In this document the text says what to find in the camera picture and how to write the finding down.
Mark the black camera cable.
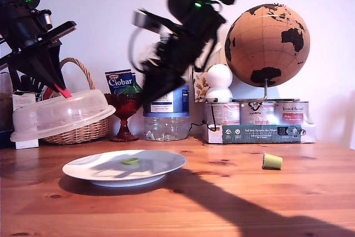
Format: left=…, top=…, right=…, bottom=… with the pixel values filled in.
left=128, top=26, right=156, bottom=74

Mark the white printed carton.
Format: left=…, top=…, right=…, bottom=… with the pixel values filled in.
left=11, top=91, right=39, bottom=149

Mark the black stick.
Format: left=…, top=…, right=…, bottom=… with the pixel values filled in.
left=9, top=66, right=22, bottom=92

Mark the green foil packet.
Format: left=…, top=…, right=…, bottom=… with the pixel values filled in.
left=115, top=81, right=144, bottom=95

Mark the leaf print tissue box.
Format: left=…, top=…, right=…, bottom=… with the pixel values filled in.
left=192, top=66, right=214, bottom=103

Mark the white round security camera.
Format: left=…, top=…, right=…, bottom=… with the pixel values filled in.
left=204, top=64, right=234, bottom=103

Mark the white ceramic plate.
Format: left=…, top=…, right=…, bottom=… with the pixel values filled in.
left=62, top=149, right=187, bottom=188

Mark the white tin pink label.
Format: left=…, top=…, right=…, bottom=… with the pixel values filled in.
left=205, top=102, right=241, bottom=126

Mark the thin black power cable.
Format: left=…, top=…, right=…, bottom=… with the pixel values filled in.
left=188, top=104, right=221, bottom=134

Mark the white tin black scribble label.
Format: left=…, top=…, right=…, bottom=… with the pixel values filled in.
left=240, top=101, right=275, bottom=125

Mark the cork globe on stand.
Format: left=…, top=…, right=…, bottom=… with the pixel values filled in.
left=224, top=3, right=311, bottom=102

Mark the clear plastic dome pink handle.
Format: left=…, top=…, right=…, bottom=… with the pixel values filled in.
left=10, top=83, right=116, bottom=143

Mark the wicker basket with handle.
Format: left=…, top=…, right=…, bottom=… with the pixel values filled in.
left=41, top=57, right=111, bottom=145

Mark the red utensil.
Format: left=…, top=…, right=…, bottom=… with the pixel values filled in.
left=43, top=86, right=61, bottom=101

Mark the large clear water bottle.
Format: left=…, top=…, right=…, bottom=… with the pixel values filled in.
left=143, top=33, right=191, bottom=142

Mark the white tissue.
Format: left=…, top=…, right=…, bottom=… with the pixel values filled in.
left=198, top=42, right=224, bottom=67

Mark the red glass goblet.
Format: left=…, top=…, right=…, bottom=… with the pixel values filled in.
left=104, top=92, right=143, bottom=142

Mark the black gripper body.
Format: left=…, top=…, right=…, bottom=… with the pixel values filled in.
left=140, top=30, right=220, bottom=78
left=0, top=12, right=78, bottom=67

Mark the cardboard tin tray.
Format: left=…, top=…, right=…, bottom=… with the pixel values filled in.
left=202, top=122, right=317, bottom=145

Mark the dark brown box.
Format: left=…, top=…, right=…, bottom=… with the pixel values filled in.
left=0, top=92, right=14, bottom=149

